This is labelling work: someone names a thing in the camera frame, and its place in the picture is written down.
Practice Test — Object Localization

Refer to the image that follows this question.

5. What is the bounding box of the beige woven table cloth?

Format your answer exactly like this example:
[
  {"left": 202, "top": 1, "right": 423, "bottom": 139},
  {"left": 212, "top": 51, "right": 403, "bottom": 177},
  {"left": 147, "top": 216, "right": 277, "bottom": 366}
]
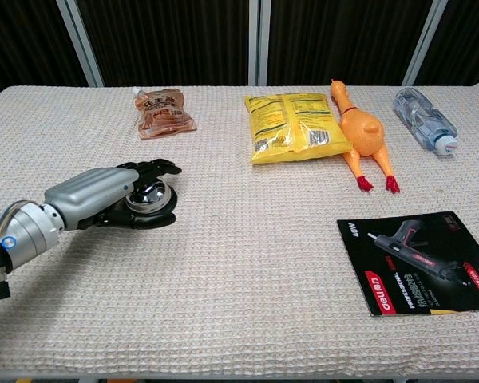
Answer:
[{"left": 0, "top": 81, "right": 479, "bottom": 380}]

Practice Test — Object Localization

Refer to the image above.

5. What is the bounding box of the yellow snack bag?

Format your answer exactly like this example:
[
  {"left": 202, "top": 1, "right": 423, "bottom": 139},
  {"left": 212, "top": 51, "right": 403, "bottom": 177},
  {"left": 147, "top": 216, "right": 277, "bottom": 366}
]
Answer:
[{"left": 243, "top": 93, "right": 353, "bottom": 166}]

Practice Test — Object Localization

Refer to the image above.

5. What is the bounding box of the black glue gun package card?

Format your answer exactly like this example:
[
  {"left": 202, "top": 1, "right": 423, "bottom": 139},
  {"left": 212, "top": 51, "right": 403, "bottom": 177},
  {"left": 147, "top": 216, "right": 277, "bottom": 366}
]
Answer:
[{"left": 336, "top": 211, "right": 479, "bottom": 318}]

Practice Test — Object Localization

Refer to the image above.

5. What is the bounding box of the round metal tin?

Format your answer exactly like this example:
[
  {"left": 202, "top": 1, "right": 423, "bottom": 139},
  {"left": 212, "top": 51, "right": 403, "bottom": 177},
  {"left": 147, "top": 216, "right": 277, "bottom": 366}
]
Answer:
[{"left": 125, "top": 180, "right": 180, "bottom": 215}]

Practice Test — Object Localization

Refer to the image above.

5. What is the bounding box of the brown spouted food pouch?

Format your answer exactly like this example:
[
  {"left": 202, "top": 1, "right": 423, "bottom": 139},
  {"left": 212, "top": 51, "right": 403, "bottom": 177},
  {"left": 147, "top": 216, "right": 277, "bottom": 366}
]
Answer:
[{"left": 131, "top": 86, "right": 198, "bottom": 140}]

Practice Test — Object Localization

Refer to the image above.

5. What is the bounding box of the clear plastic water bottle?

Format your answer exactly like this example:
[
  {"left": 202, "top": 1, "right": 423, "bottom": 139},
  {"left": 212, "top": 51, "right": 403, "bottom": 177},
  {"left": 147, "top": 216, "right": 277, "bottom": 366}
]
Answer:
[{"left": 392, "top": 86, "right": 459, "bottom": 156}]

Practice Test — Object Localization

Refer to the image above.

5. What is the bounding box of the orange rubber chicken toy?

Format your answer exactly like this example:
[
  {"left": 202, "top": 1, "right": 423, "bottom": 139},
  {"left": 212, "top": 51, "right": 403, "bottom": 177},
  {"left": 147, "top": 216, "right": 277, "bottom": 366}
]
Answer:
[{"left": 329, "top": 78, "right": 401, "bottom": 194}]

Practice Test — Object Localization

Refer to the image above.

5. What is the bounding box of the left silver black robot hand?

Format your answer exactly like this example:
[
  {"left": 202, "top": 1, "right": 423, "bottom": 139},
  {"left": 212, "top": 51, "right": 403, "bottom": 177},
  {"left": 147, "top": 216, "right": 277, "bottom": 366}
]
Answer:
[{"left": 43, "top": 158, "right": 184, "bottom": 231}]

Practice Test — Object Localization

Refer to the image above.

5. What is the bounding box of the white partition post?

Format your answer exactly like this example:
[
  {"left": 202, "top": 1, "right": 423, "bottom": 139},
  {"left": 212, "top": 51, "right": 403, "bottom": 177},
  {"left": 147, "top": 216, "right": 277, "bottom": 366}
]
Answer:
[
  {"left": 247, "top": 0, "right": 271, "bottom": 87},
  {"left": 55, "top": 0, "right": 105, "bottom": 88},
  {"left": 401, "top": 0, "right": 450, "bottom": 87}
]

